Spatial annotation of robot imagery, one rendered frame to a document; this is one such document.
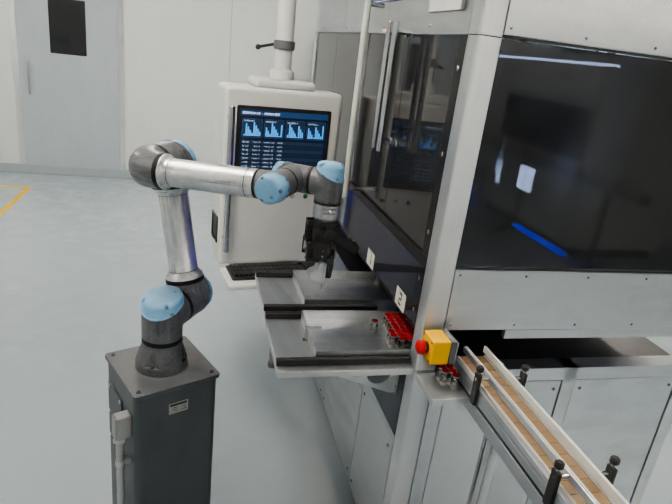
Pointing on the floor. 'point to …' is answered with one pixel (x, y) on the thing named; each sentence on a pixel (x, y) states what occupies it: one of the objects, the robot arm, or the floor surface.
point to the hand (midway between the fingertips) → (325, 285)
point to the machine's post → (447, 229)
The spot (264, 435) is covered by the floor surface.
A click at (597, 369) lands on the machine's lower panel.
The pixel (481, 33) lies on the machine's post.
